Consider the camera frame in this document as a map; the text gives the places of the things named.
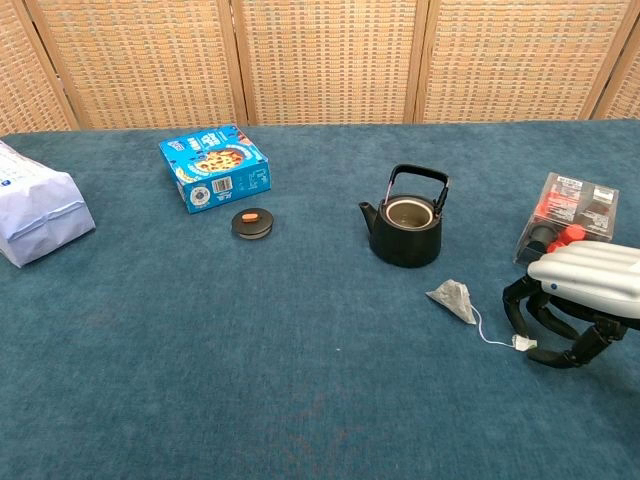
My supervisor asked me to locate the wicker folding screen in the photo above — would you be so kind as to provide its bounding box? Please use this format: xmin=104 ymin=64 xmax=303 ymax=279
xmin=0 ymin=0 xmax=640 ymax=137

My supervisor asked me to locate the grey pyramid tea bag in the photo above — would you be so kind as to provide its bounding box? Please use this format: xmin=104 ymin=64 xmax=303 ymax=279
xmin=425 ymin=278 xmax=538 ymax=354

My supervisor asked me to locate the pale lavender paper package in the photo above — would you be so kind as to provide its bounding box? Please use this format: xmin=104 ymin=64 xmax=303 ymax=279
xmin=0 ymin=139 xmax=97 ymax=269

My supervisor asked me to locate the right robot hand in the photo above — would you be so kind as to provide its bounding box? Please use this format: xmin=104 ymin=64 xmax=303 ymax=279
xmin=501 ymin=242 xmax=640 ymax=370

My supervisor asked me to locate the blue table cloth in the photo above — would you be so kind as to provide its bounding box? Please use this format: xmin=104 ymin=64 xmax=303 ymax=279
xmin=0 ymin=118 xmax=640 ymax=480

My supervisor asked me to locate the black lid with orange knob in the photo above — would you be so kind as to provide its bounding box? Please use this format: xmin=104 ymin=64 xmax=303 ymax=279
xmin=230 ymin=207 xmax=275 ymax=241

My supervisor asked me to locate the black teapot with handle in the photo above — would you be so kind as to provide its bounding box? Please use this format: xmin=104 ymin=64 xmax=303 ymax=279
xmin=358 ymin=163 xmax=451 ymax=269

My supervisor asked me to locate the clear box of capsules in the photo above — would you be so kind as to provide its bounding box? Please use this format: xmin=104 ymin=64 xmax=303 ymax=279
xmin=512 ymin=172 xmax=620 ymax=266

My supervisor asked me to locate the blue cookie box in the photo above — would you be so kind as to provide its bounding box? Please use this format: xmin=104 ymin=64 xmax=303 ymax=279
xmin=158 ymin=124 xmax=273 ymax=215

